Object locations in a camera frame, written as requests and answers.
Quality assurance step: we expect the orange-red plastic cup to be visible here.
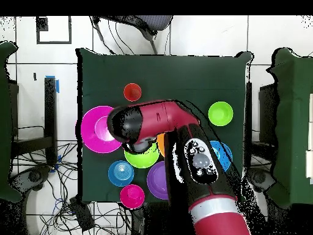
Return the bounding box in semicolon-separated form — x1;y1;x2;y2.
123;83;142;102

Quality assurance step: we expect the large orange bowl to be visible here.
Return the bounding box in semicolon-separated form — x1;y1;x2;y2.
156;133;168;157

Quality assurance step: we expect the medium green bowl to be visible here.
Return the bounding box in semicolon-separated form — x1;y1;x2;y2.
123;143;160;169

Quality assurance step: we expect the purple bowl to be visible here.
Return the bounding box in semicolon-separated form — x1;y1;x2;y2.
146;160;170;200

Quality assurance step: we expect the small blue bowl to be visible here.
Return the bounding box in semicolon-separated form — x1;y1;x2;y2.
108;160;135;188

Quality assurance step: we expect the dark green tablecloth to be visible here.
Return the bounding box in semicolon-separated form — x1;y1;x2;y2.
76;47;252;205

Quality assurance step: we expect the large pink bowl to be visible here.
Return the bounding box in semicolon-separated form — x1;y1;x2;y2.
80;105;123;154

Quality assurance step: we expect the small green bowl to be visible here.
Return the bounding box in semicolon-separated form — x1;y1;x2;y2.
207;101;234;127

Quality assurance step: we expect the small crimson bowl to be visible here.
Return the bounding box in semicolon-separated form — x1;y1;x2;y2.
119;184;145;210

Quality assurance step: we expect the large blue bowl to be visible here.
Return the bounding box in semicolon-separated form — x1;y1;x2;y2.
209;140;234;173

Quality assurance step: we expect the grey mesh office chair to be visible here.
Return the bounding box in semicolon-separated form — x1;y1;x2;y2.
92;15;174;55

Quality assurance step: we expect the black metal stand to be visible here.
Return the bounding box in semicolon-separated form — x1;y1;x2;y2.
244;81;278;163
9;76;58;167

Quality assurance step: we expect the blue floor tape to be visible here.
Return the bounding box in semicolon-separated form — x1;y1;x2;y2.
45;75;60;94

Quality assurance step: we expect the black power strip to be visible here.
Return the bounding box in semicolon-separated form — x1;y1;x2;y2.
68;195;95;233

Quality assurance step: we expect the green cloth side table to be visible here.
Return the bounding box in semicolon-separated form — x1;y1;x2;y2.
265;47;313;210
0;40;24;204

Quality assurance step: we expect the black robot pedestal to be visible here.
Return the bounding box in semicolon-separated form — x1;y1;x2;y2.
131;203;196;235

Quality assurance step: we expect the black square floor frame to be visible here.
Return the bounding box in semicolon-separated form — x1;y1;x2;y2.
35;15;73;45

